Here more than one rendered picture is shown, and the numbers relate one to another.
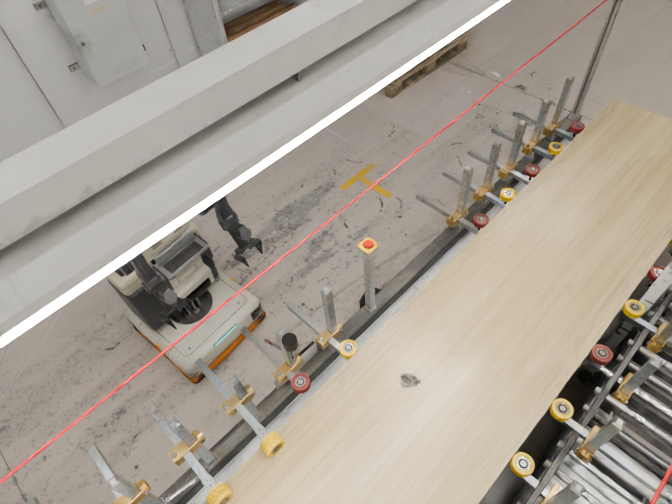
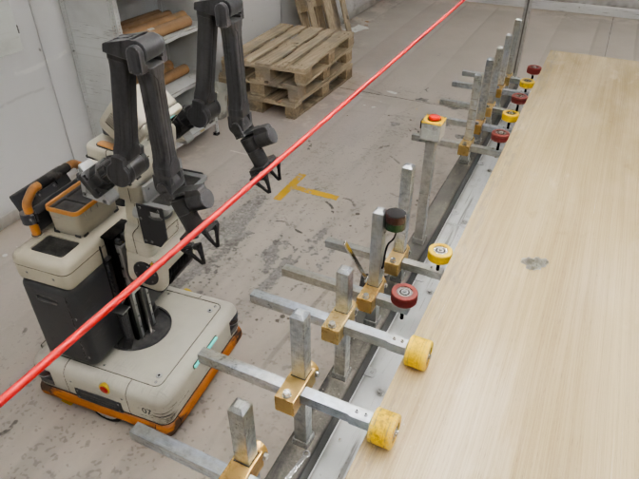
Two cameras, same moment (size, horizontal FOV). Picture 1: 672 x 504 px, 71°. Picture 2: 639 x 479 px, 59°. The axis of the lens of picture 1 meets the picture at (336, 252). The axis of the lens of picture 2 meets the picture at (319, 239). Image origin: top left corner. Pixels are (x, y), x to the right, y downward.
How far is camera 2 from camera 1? 1.27 m
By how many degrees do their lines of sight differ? 24
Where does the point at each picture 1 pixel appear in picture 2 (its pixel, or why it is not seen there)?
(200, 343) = (173, 366)
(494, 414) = not seen: outside the picture
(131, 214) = not seen: outside the picture
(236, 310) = (210, 318)
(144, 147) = not seen: outside the picture
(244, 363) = (230, 398)
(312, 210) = (249, 223)
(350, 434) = (506, 326)
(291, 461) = (452, 372)
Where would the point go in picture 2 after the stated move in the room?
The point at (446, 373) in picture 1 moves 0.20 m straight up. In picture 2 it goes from (569, 249) to (585, 198)
